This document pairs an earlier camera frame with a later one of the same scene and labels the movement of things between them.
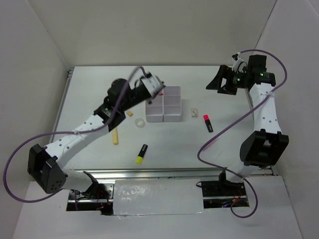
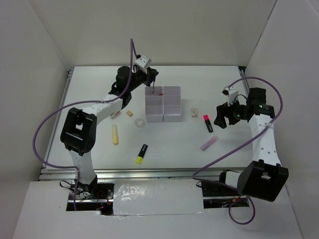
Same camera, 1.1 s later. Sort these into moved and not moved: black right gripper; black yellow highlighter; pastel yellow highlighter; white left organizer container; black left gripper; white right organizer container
Moved: black right gripper; black left gripper
Not moved: white right organizer container; black yellow highlighter; pastel yellow highlighter; white left organizer container
